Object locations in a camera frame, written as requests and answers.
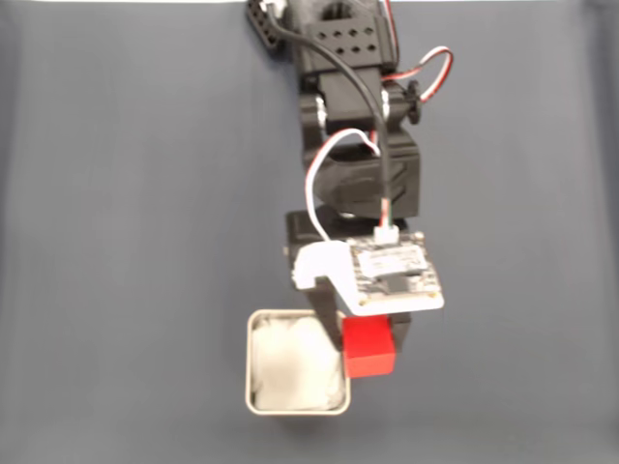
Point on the red cube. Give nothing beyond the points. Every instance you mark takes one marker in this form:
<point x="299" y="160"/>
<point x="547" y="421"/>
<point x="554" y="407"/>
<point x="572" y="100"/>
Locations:
<point x="367" y="348"/>

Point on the square metal box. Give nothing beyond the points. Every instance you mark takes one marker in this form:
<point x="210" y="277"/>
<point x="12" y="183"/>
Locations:
<point x="249" y="377"/>

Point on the white crumpled cloth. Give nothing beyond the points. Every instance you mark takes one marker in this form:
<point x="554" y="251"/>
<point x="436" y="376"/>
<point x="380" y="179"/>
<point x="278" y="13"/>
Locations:
<point x="285" y="362"/>

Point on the dark grey table mat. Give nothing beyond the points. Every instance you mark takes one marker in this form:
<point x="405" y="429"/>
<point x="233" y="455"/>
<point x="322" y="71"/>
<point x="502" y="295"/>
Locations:
<point x="145" y="241"/>

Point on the camera board on white mount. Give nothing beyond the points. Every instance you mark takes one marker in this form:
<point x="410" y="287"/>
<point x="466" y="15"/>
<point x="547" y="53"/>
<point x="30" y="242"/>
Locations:
<point x="387" y="275"/>

